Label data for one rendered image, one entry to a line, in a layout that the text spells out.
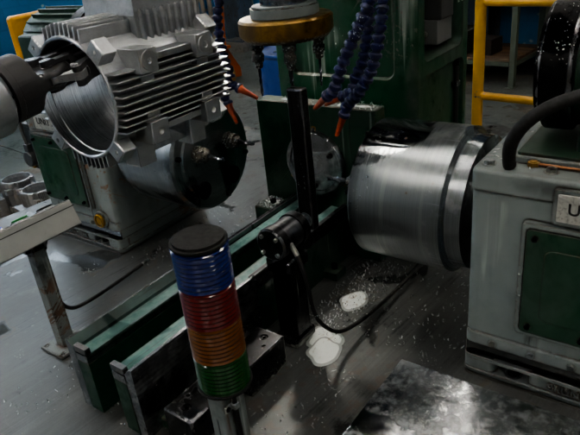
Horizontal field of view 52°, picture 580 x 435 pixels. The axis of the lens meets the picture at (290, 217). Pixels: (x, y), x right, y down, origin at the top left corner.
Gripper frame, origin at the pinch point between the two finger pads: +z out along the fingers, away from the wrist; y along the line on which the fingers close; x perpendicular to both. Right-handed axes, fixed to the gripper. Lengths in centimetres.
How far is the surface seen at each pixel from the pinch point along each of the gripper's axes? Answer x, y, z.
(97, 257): 59, 51, 11
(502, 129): 178, 63, 345
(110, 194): 44, 46, 17
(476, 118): 123, 43, 243
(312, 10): 7.2, -3.6, 38.8
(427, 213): 33, -33, 20
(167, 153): 31.1, 25.0, 20.3
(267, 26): 7.5, 0.5, 30.1
